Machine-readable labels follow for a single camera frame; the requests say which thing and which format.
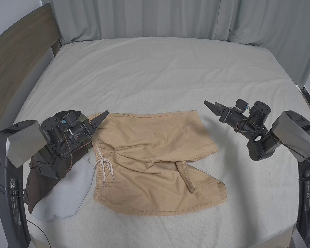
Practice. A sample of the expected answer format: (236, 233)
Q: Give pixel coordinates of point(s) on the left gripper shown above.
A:
(85, 128)

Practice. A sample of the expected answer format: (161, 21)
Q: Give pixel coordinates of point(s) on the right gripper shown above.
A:
(232, 117)

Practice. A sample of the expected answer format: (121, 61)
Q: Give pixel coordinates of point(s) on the tan shorts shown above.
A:
(149, 151)

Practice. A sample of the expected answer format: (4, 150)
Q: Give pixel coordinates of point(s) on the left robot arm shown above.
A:
(13, 190)

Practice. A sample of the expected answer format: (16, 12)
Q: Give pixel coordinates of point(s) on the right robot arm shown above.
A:
(289, 130)

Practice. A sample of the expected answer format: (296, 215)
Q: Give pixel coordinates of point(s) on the bed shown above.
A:
(170, 74)

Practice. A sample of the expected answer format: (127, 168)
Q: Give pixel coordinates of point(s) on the white garment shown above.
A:
(64, 198)

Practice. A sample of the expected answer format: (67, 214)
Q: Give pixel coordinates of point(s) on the brown garment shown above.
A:
(37, 187)

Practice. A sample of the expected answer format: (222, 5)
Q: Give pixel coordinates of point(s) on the pale green curtain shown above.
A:
(273, 14)
(131, 9)

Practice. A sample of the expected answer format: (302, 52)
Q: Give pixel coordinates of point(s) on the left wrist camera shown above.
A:
(71, 117)

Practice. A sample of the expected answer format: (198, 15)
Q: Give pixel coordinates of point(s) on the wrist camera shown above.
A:
(241, 105)
(71, 117)

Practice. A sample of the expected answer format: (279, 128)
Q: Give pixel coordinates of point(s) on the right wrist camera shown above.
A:
(241, 105)

